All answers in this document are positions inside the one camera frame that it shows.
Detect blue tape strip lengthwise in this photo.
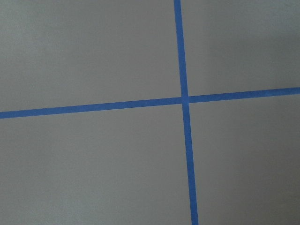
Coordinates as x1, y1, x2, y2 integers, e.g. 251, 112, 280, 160
173, 0, 199, 225

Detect blue tape strip crosswise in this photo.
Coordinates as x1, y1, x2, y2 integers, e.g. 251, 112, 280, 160
0, 87, 300, 119

